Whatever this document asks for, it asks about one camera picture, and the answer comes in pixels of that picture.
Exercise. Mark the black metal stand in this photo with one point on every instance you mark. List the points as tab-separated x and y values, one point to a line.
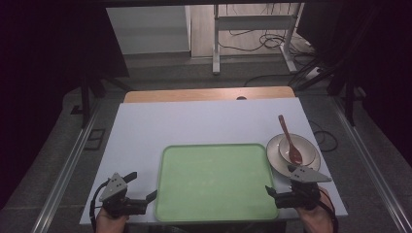
85	103

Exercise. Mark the white table board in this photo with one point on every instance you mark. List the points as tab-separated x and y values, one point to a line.
194	123

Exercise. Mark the white bowl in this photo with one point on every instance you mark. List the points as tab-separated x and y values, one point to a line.
307	149

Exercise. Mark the reddish brown spoon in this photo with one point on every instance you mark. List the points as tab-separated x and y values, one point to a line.
295	156

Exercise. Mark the black rectangular floor frame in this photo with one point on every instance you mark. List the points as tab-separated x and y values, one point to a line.
95	139

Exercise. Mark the green plastic tray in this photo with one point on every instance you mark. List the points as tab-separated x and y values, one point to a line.
213	183

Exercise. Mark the white round plate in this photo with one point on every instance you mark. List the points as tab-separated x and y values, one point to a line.
273	158

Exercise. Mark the white power strip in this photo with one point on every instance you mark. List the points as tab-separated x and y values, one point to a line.
312	73

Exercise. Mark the wooden table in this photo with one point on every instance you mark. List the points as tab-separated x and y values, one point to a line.
194	94

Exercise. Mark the black tripod stand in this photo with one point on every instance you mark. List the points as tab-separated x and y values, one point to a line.
324	64

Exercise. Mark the person's left hand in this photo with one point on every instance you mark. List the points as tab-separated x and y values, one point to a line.
108	223

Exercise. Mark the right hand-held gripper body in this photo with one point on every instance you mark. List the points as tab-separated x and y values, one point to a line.
304	194

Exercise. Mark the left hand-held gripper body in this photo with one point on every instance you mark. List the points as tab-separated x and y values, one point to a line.
112	189

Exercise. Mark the person's right hand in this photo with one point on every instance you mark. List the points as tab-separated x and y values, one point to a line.
315	218

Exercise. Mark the white metal desk frame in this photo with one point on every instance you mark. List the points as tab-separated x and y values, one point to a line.
216	48

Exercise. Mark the metal floor rail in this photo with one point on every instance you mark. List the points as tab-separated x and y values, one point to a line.
369	174
64	174

